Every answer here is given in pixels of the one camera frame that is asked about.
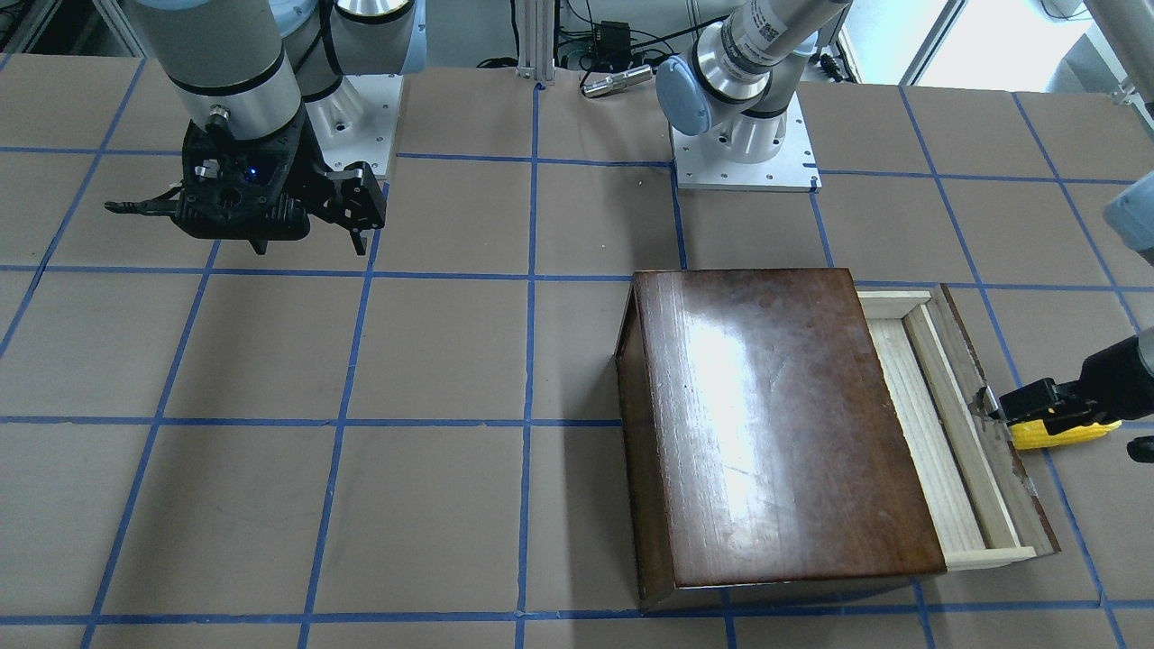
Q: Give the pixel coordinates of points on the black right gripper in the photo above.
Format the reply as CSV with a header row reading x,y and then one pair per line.
x,y
352,196

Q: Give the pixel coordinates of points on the yellow toy corn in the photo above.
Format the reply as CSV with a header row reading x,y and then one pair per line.
x,y
1034,435

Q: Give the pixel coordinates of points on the black power adapter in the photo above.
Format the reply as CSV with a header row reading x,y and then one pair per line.
x,y
609,37

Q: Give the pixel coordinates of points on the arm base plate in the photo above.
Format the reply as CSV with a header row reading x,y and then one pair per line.
x,y
747,153
358,122

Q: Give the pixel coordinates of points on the silver cylinder tool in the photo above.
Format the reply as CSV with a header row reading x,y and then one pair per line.
x,y
617,82

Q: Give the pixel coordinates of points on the light wooden drawer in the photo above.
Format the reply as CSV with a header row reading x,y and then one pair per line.
x,y
984,506

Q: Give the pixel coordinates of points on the aluminium frame post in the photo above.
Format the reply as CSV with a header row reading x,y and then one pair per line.
x,y
536,38

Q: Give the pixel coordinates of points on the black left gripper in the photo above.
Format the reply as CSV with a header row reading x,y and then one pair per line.
x,y
1111,368

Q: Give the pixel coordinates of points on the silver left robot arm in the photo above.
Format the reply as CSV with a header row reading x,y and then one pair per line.
x,y
744,69

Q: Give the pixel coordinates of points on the dark wooden drawer cabinet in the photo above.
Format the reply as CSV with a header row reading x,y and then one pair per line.
x,y
763,449

